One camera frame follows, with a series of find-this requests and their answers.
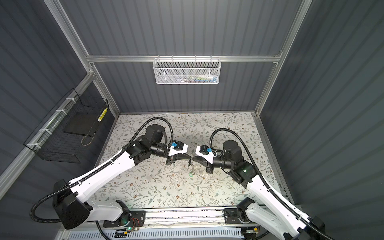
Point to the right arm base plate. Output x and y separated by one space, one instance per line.
231 218

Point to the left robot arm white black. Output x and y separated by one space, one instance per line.
139 150

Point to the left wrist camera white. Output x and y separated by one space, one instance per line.
177 148

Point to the white slotted cable duct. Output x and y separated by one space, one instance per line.
178 234

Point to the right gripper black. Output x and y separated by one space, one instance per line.
209 167

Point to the black pad in basket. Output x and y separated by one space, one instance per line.
83 124

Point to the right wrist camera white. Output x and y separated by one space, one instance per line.
205 152

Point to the floral table mat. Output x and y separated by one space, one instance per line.
152 184

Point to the yellow marker in basket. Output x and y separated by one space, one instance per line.
102 115

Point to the aluminium mounting rail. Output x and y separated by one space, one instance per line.
186 217

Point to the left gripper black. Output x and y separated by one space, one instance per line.
172 159

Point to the white wire mesh basket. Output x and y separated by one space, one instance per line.
186 71

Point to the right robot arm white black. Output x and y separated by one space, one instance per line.
244 173

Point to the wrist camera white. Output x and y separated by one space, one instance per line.
205 152
177 148

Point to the black wire basket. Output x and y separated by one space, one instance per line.
68 134

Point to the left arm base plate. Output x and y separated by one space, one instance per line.
135 219

